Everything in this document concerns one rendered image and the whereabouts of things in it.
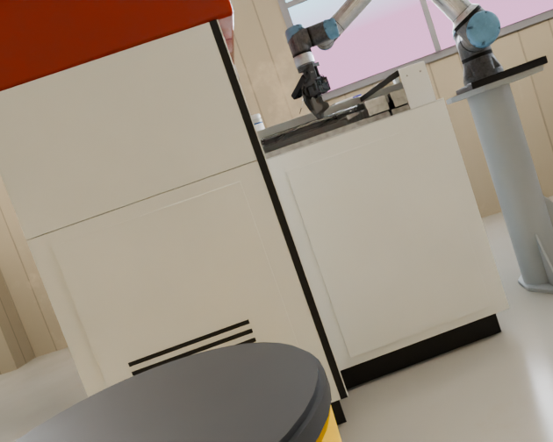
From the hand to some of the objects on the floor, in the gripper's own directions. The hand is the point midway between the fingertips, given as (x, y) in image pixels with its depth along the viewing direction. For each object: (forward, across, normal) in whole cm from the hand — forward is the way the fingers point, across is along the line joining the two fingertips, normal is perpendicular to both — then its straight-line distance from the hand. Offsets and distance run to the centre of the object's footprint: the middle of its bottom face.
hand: (319, 117), depth 204 cm
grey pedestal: (+91, +59, -49) cm, 119 cm away
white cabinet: (+92, +10, +8) cm, 92 cm away
